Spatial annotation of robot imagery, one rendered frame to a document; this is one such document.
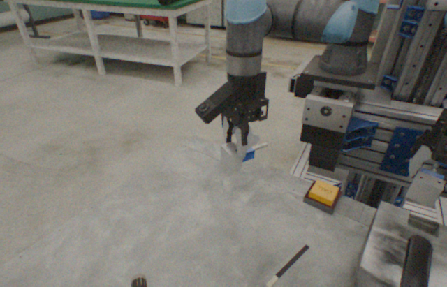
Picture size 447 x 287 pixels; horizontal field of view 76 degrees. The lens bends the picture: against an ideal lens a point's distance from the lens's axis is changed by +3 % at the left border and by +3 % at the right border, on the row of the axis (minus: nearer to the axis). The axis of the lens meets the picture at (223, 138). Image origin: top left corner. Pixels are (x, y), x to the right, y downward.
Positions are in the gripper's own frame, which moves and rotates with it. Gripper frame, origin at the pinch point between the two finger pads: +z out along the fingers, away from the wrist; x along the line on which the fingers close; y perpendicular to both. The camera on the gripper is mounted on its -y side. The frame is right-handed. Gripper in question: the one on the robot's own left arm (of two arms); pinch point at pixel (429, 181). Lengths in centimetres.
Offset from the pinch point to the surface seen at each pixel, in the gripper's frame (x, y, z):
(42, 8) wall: 727, 168, 65
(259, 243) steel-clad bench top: 23.3, -27.8, 14.9
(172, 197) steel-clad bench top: 50, -32, 15
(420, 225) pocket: -2.2, -5.0, 8.1
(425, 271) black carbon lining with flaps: -5.0, -17.6, 6.6
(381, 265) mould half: 1.0, -21.6, 6.6
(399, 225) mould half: 1.2, -10.5, 6.0
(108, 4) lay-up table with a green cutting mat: 323, 104, 8
